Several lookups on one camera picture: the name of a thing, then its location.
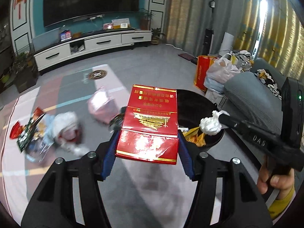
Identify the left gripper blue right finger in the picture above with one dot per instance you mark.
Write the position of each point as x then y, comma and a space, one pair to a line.
186, 156

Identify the pink tissue pack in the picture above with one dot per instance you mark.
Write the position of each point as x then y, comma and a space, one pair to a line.
102, 106

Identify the red cigarette carton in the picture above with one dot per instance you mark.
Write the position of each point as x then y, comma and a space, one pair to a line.
149, 131

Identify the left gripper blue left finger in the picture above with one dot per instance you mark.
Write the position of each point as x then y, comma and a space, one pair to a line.
109, 158

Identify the light blue plastic wrapper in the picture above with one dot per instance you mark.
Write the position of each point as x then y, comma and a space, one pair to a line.
41, 141

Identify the potted plant by cabinet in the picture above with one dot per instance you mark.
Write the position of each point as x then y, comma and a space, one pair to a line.
156, 35

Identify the white tissue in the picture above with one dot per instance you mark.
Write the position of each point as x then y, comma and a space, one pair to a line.
211, 125

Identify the black round trash bin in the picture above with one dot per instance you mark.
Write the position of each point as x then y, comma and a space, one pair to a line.
201, 118

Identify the dark green snack packet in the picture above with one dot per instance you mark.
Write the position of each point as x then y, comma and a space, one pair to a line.
27, 134

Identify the right hand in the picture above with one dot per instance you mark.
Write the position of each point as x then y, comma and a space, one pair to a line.
284, 183

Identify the grey curtains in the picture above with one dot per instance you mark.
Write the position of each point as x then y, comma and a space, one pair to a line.
269, 29

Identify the black floor lamp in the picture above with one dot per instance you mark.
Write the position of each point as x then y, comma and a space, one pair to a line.
209, 32

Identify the grey sofa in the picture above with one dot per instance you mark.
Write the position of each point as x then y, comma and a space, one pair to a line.
268, 99

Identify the red small wrapper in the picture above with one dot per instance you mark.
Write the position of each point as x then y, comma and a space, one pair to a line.
16, 130

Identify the white tv cabinet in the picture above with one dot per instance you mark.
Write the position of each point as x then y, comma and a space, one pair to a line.
88, 45

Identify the yellow snack bag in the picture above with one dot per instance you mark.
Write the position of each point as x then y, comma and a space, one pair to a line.
195, 136

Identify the potted plant left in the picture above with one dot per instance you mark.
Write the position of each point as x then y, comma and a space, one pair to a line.
25, 70

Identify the white red plastic bag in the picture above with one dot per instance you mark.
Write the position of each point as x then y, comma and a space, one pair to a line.
67, 133

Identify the red shopping bag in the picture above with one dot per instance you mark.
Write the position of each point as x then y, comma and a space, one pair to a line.
203, 64

